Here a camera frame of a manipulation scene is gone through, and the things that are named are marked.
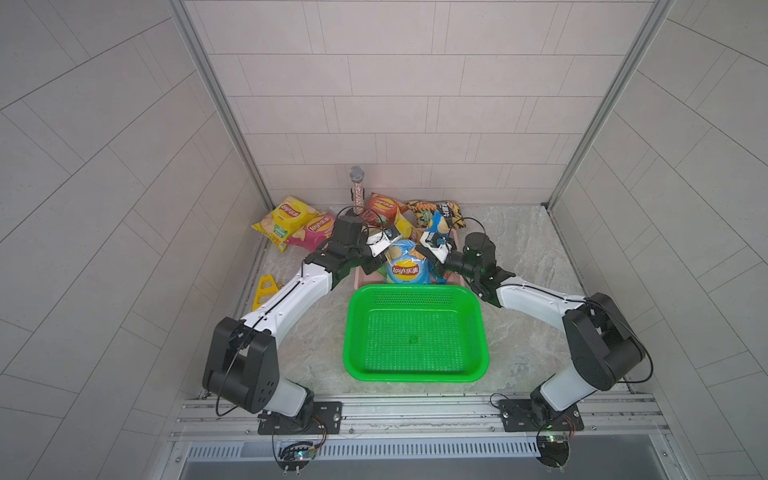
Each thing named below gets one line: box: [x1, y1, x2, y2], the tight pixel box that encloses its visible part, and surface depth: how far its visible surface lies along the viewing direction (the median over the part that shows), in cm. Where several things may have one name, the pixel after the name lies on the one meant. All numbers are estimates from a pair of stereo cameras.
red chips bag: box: [361, 193, 409, 227], surface depth 108 cm
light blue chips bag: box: [385, 239, 431, 285], surface depth 82 cm
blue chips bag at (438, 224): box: [426, 210, 449, 236], surface depth 92 cm
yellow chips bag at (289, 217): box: [251, 196, 320, 253], surface depth 106 cm
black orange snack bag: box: [407, 200, 467, 229], surface depth 108 cm
